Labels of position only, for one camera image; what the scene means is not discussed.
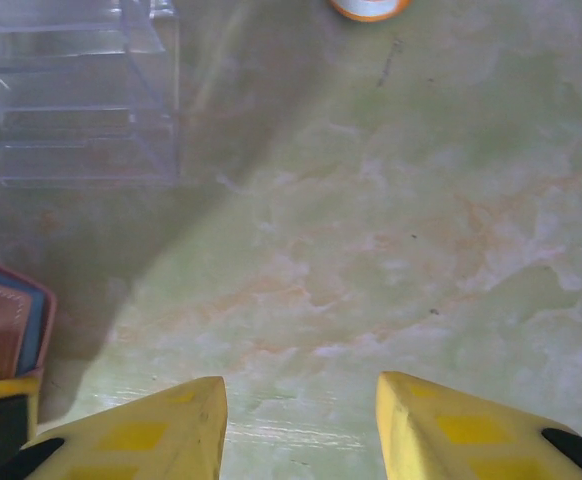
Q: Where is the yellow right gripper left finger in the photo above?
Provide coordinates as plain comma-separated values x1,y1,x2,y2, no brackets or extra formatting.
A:
0,375,228,480

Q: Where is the blue packet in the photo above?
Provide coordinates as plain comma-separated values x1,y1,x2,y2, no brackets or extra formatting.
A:
0,0,182,189

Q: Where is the orange capped bottle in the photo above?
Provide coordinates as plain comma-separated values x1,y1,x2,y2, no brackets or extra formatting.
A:
326,0,412,24

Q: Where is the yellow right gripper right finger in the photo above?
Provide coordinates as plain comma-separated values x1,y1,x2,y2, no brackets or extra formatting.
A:
375,370,582,480

